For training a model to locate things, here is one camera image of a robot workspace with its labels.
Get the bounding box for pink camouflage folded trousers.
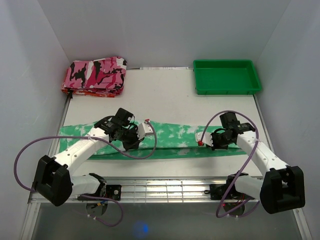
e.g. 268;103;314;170
62;56;127;91

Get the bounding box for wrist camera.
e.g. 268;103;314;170
195;131;213;147
137;121;154;140

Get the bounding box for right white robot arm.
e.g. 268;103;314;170
210;111;306;214

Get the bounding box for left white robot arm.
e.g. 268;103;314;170
32;108;148;207

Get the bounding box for green tie-dye trousers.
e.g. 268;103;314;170
59;121;246;160

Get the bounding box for green plastic tray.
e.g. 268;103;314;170
193;59;262;96

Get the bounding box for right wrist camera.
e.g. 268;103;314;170
195;131;213;147

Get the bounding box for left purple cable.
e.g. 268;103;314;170
13;118;158;227

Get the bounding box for orange folded garment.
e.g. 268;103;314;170
61;88;124;98

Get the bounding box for aluminium frame rail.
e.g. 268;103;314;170
27;181;301;204

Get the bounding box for white paper strip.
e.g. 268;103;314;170
139;66;193;70

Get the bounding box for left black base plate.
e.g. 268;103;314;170
85;184;122;201

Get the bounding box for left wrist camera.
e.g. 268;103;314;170
137;121;154;140

